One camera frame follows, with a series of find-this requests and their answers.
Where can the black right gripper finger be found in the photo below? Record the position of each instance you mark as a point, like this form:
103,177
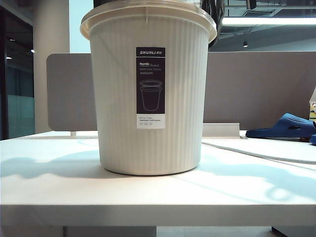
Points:
253,4

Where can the black plastic garbage bag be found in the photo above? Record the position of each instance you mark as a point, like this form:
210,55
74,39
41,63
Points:
214,10

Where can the white ribbed plastic trash can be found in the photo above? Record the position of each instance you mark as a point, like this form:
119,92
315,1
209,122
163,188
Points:
118,111

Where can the long ceiling light strip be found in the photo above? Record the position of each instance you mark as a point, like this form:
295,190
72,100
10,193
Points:
271,21

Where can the small black pendant lamp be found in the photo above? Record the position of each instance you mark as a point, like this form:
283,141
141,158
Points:
245,44

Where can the brown desk divider panel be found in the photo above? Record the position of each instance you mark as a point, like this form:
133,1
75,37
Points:
247,93

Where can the white yellow printed carton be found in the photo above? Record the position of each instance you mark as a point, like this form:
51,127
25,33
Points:
313,108

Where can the blue foam slipper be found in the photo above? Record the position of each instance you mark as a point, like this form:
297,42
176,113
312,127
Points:
313,139
284,126

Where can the light grey desk divider panel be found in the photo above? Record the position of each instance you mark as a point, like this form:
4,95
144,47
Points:
71,93

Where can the white round column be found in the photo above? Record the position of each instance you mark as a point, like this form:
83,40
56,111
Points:
49,74

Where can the white divider support foot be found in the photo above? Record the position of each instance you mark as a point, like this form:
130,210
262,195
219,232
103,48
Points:
73,134

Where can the dark glass partition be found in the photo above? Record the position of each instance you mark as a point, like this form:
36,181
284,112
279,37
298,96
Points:
19,98

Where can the grey desk leg panel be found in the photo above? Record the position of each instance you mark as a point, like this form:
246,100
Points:
111,232

